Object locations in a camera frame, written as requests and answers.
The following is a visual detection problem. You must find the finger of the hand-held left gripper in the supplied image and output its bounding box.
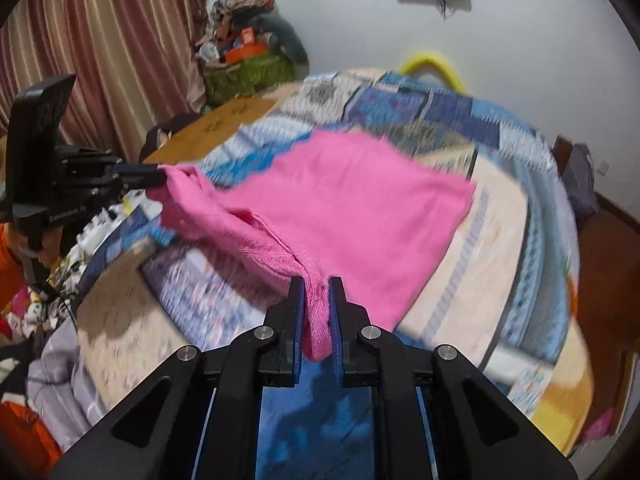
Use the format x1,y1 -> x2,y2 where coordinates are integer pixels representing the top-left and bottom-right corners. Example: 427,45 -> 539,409
122,174 -> 166,189
116,161 -> 166,176

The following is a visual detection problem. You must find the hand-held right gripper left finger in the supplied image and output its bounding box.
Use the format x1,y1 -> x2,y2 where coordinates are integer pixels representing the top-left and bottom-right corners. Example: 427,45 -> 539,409
50,276 -> 307,480

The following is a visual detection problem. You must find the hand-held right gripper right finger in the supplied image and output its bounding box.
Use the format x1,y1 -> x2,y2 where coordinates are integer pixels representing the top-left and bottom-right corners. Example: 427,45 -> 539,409
329,276 -> 577,480

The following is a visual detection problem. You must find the pink button shirt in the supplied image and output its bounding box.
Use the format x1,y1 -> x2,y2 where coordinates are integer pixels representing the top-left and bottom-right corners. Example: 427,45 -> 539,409
147,127 -> 477,363

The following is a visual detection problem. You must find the pile of patterned clothes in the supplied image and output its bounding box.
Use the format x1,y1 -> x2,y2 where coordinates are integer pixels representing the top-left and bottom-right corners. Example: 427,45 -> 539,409
207,0 -> 281,43

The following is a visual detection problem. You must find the wooden lap table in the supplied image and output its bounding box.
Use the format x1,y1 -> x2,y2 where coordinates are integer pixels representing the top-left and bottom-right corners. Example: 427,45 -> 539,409
142,97 -> 278,163

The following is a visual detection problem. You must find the striped brown curtain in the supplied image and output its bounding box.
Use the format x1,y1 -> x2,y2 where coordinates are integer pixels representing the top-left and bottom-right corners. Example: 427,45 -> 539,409
0,0 -> 212,161

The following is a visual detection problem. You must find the orange box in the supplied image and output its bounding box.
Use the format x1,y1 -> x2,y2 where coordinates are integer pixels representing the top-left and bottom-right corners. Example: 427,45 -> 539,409
220,27 -> 271,67

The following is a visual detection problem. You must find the patchwork bedspread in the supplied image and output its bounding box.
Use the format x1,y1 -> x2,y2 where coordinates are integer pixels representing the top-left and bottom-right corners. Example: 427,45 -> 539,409
75,67 -> 596,461

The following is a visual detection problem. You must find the dark grey cloth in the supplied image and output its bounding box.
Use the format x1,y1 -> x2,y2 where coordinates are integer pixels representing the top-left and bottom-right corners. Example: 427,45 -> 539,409
250,12 -> 309,67

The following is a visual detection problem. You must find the grey quilt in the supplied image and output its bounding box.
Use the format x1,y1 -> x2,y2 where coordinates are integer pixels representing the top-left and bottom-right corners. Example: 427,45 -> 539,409
27,319 -> 117,433

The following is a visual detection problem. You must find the blue-grey cloth on chair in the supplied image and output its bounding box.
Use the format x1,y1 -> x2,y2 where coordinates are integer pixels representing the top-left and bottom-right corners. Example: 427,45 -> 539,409
552,135 -> 602,222

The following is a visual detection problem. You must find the yellow foam tube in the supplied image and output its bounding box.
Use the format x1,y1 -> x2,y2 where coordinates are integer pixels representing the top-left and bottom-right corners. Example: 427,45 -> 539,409
397,50 -> 469,96

